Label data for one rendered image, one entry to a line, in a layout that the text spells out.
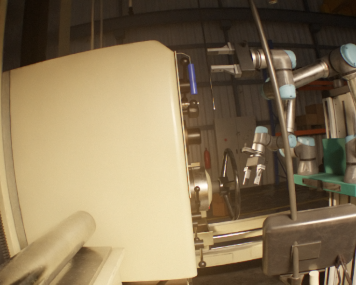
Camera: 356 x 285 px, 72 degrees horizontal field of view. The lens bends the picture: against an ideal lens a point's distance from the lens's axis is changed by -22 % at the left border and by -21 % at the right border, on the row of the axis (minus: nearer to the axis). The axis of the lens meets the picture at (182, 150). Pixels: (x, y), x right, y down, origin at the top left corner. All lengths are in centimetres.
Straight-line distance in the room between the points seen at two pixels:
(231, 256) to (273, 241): 137
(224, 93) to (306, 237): 836
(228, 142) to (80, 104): 753
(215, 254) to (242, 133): 650
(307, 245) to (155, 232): 51
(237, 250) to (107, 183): 147
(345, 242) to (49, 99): 113
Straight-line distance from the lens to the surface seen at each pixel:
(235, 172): 136
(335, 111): 185
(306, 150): 182
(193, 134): 122
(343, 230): 95
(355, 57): 129
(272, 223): 89
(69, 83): 105
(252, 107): 926
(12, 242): 110
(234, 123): 845
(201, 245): 118
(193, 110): 141
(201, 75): 916
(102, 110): 99
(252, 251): 229
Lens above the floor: 155
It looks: 2 degrees down
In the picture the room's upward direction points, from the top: 6 degrees counter-clockwise
